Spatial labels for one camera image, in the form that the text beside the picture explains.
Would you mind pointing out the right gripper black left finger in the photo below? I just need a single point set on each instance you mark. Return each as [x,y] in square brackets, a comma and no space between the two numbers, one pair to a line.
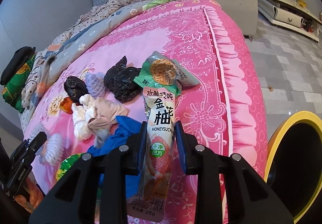
[73,198]

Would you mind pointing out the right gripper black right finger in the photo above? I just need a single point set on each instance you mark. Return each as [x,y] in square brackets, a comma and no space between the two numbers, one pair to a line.
[248,198]

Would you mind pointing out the white foam fruit net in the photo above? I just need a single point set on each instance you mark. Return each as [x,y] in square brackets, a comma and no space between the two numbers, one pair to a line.
[51,152]

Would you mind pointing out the honeysuckle pomelo snack wrapper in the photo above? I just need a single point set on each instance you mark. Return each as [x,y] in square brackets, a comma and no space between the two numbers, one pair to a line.
[149,201]

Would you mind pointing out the yellow rim trash bin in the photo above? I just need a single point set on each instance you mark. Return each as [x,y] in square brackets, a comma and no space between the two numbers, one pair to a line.
[293,166]

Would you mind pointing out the person's left hand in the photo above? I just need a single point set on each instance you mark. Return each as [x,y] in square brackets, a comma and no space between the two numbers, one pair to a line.
[33,198]

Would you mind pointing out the green shiny chip bag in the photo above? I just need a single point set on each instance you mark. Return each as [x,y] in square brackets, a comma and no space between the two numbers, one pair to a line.
[66,165]

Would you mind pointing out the green floral fabric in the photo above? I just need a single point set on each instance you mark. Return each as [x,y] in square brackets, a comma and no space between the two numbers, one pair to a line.
[12,90]

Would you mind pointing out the orange peel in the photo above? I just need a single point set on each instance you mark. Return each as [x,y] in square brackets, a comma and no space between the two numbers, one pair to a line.
[66,105]

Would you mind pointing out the pink floral bedspread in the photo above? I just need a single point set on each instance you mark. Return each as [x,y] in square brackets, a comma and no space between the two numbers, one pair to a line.
[225,111]

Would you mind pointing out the blue crumpled cloth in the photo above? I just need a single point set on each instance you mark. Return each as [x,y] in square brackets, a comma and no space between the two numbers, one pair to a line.
[126,127]

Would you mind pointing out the beige crumpled cloth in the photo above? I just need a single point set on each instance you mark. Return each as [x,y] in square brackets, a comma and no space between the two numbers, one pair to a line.
[103,118]

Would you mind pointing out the small black plastic bag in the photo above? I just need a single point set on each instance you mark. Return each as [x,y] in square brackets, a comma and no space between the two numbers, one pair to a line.
[75,88]

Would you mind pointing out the black cloth item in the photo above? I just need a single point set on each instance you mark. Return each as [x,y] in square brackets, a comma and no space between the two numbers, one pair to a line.
[18,60]

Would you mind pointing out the purple foam fruit net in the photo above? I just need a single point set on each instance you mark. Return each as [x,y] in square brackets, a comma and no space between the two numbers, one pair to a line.
[95,84]

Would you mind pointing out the large black plastic bag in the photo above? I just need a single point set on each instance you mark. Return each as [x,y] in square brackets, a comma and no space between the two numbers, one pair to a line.
[119,80]

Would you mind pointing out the grey patterned quilt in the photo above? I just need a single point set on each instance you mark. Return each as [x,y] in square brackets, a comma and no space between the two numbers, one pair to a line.
[66,48]

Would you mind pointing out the green snack wrapper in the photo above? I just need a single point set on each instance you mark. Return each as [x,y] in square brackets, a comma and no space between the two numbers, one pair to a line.
[158,71]

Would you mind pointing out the white low tv cabinet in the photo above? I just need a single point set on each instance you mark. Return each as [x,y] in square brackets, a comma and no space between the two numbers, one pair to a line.
[290,15]

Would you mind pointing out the yellow toy on cabinet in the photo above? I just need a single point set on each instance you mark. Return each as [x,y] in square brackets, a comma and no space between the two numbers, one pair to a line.
[302,3]

